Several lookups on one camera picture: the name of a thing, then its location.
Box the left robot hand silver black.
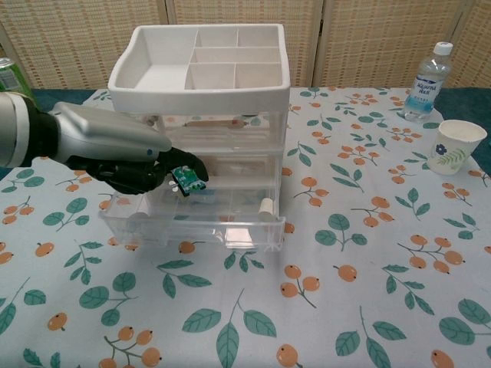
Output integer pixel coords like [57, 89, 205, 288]
[48, 101, 210, 196]

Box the small green black electronic module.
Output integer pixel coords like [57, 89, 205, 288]
[168, 165, 208, 196]

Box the clear plastic drawer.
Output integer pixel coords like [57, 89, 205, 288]
[98, 187, 287, 252]
[145, 113, 285, 150]
[160, 147, 283, 189]

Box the slim brown pen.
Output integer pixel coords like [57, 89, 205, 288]
[185, 118, 249, 130]

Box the green drink can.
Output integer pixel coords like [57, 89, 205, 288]
[0, 57, 34, 103]

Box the small white stopper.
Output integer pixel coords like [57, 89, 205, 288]
[257, 198, 274, 220]

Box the floral leaf print tablecloth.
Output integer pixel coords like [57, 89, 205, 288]
[0, 87, 491, 368]

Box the bamboo folding screen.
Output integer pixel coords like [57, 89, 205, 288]
[0, 0, 491, 91]

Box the clear water bottle blue label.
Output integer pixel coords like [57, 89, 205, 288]
[403, 41, 453, 122]

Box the white paper cup flower print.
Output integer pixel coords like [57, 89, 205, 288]
[426, 119, 488, 176]

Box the dark teal table cover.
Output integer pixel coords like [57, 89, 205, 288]
[0, 86, 491, 181]

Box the white plastic drawer organizer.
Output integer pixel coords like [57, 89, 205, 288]
[107, 23, 291, 223]

